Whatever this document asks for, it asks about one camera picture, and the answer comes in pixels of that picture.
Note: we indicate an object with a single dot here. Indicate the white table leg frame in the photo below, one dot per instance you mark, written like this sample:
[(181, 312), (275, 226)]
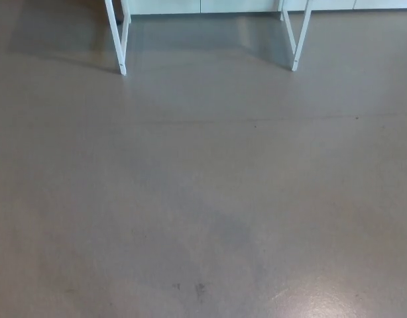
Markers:
[(119, 39), (301, 36)]

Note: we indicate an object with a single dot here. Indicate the white cabinet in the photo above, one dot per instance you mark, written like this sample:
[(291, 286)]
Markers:
[(236, 6)]

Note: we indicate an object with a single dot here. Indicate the white left table leg frame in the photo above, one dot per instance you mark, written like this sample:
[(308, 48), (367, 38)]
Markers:
[(119, 39)]

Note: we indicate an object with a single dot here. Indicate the white right table leg frame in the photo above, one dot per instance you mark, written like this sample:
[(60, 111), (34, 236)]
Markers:
[(301, 36)]

